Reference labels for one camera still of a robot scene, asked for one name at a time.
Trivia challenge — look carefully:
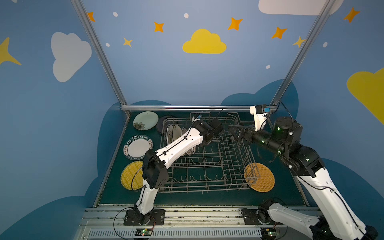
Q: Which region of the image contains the cream plate floral rim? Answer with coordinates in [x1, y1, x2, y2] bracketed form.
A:
[173, 125, 183, 141]

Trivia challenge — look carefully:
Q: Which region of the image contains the white plate black emblem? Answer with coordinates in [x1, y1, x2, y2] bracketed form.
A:
[166, 125, 174, 145]

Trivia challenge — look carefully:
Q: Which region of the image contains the orange woven plate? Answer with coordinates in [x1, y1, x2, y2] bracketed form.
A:
[244, 163, 275, 193]

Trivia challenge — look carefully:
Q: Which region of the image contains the yellow woven plate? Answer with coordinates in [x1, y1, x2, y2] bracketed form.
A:
[121, 161, 143, 191]

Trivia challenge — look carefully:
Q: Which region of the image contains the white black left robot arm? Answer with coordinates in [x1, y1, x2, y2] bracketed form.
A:
[133, 119, 224, 217]

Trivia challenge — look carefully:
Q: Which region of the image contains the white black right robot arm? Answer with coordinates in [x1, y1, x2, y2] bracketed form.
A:
[229, 117, 379, 240]

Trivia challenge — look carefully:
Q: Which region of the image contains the dark black plate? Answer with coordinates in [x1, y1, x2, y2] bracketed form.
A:
[156, 115, 179, 135]

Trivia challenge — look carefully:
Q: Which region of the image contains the pale green floral plate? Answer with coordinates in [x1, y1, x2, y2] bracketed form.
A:
[133, 111, 159, 131]

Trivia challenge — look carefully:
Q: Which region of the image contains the white plate green text rim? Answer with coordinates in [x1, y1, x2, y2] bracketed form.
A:
[123, 135, 153, 161]

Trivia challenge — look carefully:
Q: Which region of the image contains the right green circuit board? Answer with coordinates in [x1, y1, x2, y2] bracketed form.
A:
[261, 228, 278, 240]

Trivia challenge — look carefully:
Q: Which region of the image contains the green circuit board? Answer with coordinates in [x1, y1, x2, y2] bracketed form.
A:
[135, 229, 153, 237]
[261, 228, 278, 240]

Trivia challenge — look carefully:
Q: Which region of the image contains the left green circuit board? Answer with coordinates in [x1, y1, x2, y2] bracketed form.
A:
[135, 229, 153, 237]

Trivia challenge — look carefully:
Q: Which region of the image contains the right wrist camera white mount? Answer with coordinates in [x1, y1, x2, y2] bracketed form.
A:
[250, 104, 270, 132]

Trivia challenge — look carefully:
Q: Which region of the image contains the grey wire dish rack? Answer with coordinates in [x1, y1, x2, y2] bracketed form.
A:
[159, 113, 256, 194]

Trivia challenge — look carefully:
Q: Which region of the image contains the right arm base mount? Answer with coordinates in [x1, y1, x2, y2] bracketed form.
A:
[241, 208, 272, 225]

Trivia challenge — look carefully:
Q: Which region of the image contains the horizontal aluminium frame bar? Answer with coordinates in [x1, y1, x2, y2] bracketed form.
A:
[120, 104, 278, 113]

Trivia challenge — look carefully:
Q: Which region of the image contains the right diagonal aluminium post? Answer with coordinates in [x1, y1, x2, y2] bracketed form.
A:
[269, 0, 336, 114]

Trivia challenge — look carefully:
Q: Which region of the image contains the diagonal aluminium post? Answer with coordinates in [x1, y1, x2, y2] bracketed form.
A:
[71, 0, 131, 118]
[269, 0, 336, 114]

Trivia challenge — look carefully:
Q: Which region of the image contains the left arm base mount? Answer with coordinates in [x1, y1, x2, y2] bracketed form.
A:
[124, 209, 165, 226]

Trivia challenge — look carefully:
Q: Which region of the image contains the left diagonal aluminium post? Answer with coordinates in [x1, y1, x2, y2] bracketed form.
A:
[71, 0, 131, 118]

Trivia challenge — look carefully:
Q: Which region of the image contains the aluminium rail base frame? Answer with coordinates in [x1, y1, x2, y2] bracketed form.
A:
[74, 205, 308, 240]

